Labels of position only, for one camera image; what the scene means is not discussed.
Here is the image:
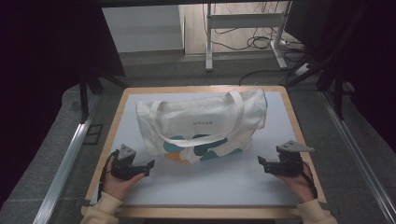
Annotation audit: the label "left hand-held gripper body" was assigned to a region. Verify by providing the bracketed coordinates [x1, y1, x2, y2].
[110, 144, 148, 182]

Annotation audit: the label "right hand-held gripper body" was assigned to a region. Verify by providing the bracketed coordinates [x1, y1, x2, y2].
[264, 140, 316, 178]

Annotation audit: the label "white tote bag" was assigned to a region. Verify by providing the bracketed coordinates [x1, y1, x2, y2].
[134, 89, 268, 165]

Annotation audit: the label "person's left hand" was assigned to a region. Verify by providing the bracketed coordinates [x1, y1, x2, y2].
[102, 154, 146, 202]

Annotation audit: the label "person's right hand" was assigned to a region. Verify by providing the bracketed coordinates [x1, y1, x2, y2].
[275, 169, 317, 204]

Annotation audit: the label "black metal stand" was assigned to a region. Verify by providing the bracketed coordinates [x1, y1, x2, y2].
[284, 46, 356, 121]
[78, 72, 130, 125]

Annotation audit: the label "white power strip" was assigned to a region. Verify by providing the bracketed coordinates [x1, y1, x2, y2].
[293, 62, 313, 77]

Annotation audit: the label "black curtain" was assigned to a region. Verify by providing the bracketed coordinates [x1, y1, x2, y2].
[0, 0, 127, 209]

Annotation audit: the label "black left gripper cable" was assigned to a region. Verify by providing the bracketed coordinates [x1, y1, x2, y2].
[97, 148, 120, 203]

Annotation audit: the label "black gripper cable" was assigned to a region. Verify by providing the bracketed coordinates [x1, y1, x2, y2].
[299, 160, 319, 200]
[97, 148, 120, 203]

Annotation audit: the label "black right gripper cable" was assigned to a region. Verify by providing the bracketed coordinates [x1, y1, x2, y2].
[299, 160, 319, 200]

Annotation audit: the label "aluminium rail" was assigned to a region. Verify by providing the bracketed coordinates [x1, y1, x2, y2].
[32, 94, 102, 224]
[319, 91, 396, 224]

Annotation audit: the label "black floor cables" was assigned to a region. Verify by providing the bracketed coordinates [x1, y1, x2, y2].
[202, 1, 312, 87]

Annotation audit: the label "white metal desk frame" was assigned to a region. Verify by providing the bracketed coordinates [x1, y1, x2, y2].
[205, 0, 293, 72]

